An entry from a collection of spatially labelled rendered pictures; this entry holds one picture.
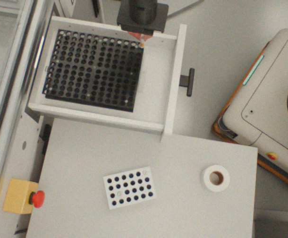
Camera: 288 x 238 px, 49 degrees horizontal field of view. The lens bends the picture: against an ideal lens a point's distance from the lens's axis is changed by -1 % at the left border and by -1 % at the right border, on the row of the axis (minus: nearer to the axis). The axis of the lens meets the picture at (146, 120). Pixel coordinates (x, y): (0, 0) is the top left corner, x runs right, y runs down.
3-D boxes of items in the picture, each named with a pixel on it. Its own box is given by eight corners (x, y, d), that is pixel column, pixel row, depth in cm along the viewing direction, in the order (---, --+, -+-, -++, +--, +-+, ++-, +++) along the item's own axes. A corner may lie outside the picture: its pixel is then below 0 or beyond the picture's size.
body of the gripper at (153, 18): (163, 35, 67) (166, 13, 60) (116, 27, 68) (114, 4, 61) (168, 10, 69) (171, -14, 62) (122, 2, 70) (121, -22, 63)
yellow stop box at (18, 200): (41, 183, 77) (32, 181, 70) (34, 214, 75) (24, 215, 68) (21, 180, 77) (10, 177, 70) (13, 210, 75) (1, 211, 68)
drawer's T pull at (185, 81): (194, 69, 79) (195, 67, 78) (190, 97, 78) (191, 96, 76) (180, 67, 79) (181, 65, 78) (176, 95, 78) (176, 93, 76)
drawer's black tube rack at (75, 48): (143, 54, 87) (144, 42, 81) (132, 115, 82) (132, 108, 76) (63, 41, 87) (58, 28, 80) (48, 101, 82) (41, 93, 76)
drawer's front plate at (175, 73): (180, 44, 90) (187, 23, 79) (166, 144, 82) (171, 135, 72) (174, 43, 90) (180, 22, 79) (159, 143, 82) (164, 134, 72)
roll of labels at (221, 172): (195, 173, 87) (199, 171, 83) (217, 162, 88) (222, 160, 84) (207, 197, 85) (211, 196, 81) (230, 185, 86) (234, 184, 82)
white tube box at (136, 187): (148, 167, 87) (149, 165, 83) (156, 198, 85) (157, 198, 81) (104, 178, 85) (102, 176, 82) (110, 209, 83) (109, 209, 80)
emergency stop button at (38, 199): (47, 191, 75) (43, 190, 71) (43, 208, 74) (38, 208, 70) (35, 189, 75) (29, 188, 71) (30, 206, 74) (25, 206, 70)
